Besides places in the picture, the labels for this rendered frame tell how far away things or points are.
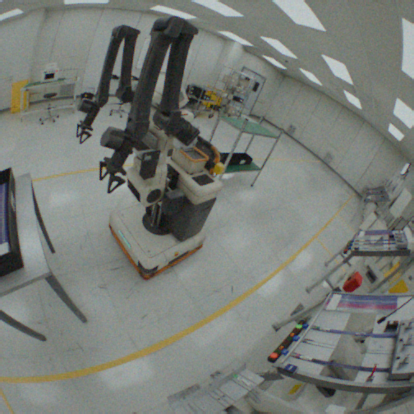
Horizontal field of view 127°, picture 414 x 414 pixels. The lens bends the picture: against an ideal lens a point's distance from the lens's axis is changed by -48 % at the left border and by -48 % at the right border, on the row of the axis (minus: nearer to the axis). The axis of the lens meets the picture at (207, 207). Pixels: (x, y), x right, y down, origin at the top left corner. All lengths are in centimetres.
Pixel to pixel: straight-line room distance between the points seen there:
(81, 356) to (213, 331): 103
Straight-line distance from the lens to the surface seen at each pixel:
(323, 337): 109
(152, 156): 94
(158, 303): 157
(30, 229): 95
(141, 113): 65
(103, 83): 104
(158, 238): 152
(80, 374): 153
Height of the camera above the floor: 147
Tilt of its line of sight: 38 degrees down
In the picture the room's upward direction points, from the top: 25 degrees clockwise
